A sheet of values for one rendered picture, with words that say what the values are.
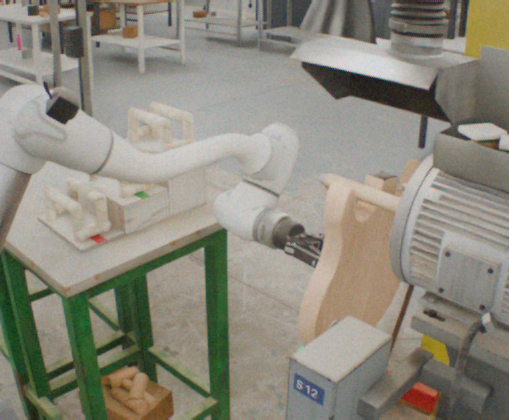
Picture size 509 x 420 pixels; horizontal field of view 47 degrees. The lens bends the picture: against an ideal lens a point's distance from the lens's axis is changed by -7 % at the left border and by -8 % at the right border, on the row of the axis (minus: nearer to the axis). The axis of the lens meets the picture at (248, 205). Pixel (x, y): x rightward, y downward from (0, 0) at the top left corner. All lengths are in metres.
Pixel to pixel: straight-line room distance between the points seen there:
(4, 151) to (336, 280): 0.72
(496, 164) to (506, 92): 0.18
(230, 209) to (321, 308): 0.41
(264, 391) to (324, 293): 1.40
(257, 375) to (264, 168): 1.35
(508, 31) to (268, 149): 0.87
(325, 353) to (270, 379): 1.65
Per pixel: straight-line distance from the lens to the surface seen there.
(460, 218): 1.00
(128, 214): 1.73
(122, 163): 1.24
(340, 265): 1.22
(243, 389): 2.59
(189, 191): 1.85
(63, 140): 1.15
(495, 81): 1.11
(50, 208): 1.83
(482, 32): 1.99
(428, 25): 1.13
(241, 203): 1.50
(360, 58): 1.13
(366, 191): 1.20
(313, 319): 1.24
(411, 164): 1.41
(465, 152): 1.00
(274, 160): 1.48
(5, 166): 1.32
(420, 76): 1.05
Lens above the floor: 1.74
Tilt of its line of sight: 25 degrees down
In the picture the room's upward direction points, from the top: straight up
